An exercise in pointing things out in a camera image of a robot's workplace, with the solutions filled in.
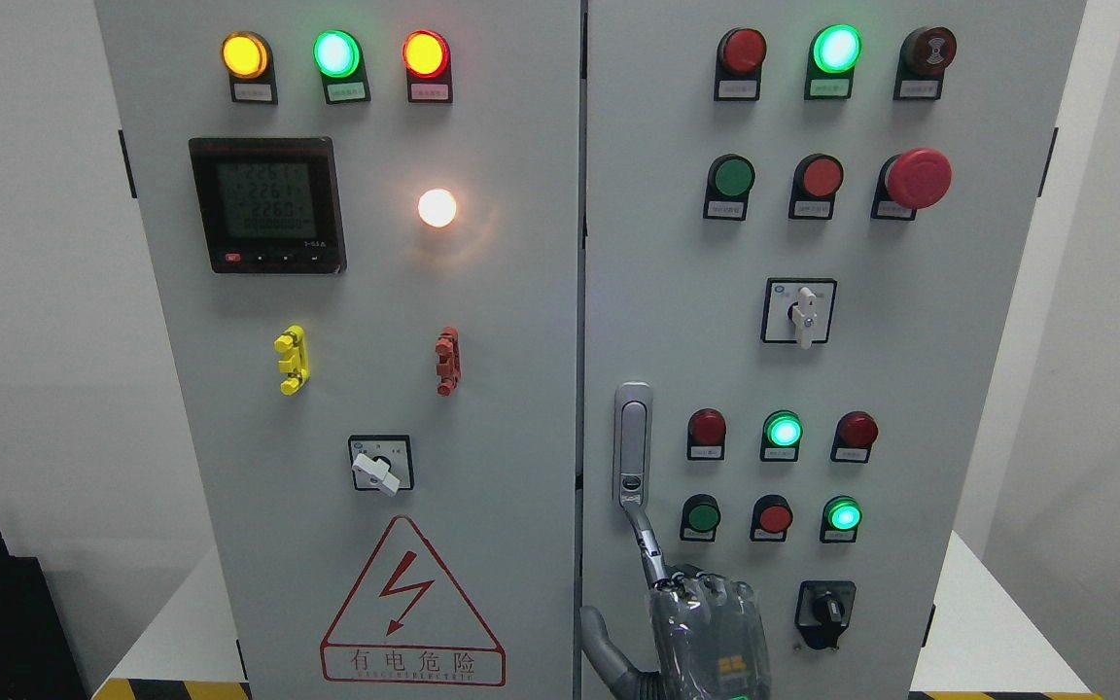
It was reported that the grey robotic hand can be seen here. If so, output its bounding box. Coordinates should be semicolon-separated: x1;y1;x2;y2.
579;501;772;699

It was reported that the silver door handle lock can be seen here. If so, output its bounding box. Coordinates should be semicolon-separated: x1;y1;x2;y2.
612;382;653;507

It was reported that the grey right cabinet door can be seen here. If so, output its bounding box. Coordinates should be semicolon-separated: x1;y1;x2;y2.
582;1;1085;699

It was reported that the grey cabinet door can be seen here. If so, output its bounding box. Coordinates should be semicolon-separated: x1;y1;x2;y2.
96;1;582;699
582;1;1085;699

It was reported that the grey left cabinet door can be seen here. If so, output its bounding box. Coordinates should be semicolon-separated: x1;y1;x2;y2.
96;1;582;699

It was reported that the green indicator light left door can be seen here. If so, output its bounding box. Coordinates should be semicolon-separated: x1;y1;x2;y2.
312;28;370;105

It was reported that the green push button lower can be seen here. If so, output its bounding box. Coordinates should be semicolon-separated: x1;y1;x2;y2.
679;493;721;543

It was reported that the green push button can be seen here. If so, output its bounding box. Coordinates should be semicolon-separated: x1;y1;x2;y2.
703;153;755;222
679;493;721;543

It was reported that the red push button lower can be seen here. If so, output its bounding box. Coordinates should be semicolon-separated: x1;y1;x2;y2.
750;495;794;543

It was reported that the red push button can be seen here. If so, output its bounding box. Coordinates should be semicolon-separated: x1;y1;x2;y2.
750;495;794;543
788;153;844;221

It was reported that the green lit light lower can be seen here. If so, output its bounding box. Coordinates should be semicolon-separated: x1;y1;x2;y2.
821;495;864;543

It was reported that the green lit light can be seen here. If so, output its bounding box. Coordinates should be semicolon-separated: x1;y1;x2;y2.
804;24;862;99
759;409;804;464
821;495;864;543

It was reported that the dark red light middle left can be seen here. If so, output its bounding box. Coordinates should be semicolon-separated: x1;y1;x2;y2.
687;407;727;461

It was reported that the dark red light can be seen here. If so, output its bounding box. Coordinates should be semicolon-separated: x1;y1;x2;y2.
830;409;880;464
687;407;727;461

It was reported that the green lit light middle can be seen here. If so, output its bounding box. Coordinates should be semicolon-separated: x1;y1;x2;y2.
759;409;804;464

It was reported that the dark red light middle right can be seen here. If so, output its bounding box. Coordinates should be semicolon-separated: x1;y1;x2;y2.
830;409;880;464

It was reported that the white table under cabinet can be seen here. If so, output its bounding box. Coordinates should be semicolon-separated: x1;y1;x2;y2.
93;535;1095;699

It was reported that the red electric hazard sticker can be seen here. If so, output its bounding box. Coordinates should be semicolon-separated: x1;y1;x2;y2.
320;515;507;687

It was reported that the red terminal connector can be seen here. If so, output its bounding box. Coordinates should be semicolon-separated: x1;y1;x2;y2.
433;325;461;396

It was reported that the green push button upper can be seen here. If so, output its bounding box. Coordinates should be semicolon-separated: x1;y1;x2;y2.
703;153;755;222

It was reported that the red push button upper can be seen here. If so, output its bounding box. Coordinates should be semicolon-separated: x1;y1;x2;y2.
788;153;844;221

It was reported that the red emergency stop button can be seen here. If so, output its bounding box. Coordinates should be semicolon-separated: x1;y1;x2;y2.
870;148;953;222

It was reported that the white lit indicator light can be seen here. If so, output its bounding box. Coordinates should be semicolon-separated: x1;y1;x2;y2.
417;188;459;228

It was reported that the yellow terminal connector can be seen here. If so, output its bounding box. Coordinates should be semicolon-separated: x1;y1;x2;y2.
274;325;310;396

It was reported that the red indicator light top right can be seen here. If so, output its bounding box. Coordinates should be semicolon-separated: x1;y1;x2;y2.
713;27;766;102

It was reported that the green lit light top right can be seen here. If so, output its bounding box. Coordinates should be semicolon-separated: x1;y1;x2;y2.
804;24;862;99

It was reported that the black digital power meter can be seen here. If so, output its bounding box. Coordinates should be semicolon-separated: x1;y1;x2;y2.
190;136;346;274

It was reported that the red lit indicator light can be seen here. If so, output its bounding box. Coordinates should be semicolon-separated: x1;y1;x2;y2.
402;28;452;103

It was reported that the black box with antenna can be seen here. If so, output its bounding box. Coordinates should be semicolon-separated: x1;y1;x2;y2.
0;529;88;699

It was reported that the yellow indicator light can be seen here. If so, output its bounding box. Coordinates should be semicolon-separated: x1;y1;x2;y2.
221;31;277;105

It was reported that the black rotary knob switch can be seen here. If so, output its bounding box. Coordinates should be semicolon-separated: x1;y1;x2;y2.
794;580;857;650

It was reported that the white selector switch upper right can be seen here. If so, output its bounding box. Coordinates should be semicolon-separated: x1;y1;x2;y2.
760;276;837;349

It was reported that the white selector switch left door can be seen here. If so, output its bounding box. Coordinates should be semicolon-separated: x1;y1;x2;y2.
348;435;414;496

